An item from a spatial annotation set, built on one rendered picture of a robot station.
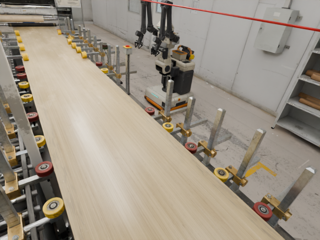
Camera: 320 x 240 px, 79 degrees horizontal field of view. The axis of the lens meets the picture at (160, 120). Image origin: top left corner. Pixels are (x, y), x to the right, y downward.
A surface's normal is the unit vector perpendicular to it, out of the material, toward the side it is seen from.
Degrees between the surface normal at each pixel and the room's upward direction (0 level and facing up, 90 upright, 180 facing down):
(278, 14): 90
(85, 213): 0
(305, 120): 90
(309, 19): 90
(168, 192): 0
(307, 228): 0
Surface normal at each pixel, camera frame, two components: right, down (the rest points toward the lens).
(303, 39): -0.83, 0.25
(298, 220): 0.08, -0.83
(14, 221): 0.56, 0.50
